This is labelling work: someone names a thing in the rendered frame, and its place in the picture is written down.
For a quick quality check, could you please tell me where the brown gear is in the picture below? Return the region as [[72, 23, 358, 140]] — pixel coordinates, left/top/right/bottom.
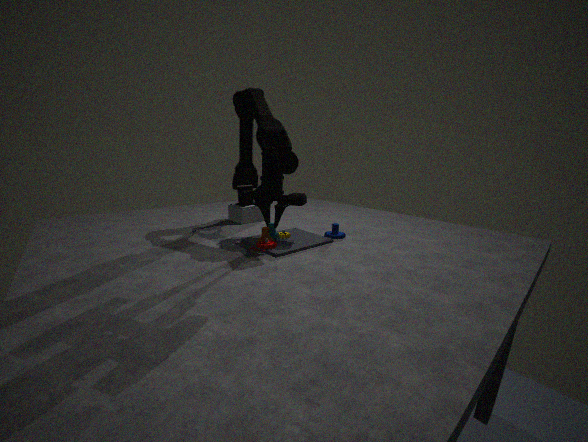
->
[[258, 227, 273, 241]]

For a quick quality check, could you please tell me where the blue gear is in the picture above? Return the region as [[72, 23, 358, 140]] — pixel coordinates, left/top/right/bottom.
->
[[325, 223, 346, 239]]

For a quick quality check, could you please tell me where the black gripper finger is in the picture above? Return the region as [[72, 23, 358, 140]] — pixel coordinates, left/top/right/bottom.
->
[[254, 203, 270, 227], [274, 204, 290, 228]]

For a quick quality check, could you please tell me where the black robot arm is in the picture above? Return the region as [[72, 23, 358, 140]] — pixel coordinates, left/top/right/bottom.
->
[[232, 88, 299, 206]]

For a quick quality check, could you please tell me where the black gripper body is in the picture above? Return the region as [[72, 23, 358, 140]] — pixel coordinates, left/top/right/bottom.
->
[[238, 172, 307, 206]]

